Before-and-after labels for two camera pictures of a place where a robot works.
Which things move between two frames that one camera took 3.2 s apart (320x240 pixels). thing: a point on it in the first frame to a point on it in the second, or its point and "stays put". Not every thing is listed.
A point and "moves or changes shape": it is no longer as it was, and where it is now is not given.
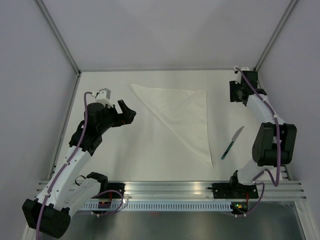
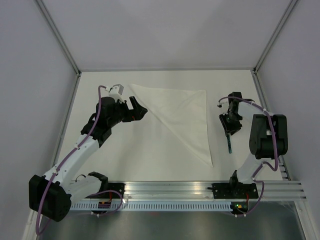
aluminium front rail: x=194 y=191 stays put
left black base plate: x=118 y=187 stays put
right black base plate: x=235 y=190 stays put
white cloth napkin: x=184 y=112 stays put
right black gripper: x=233 y=85 to x=228 y=128
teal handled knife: x=234 y=137 moves or changes shape
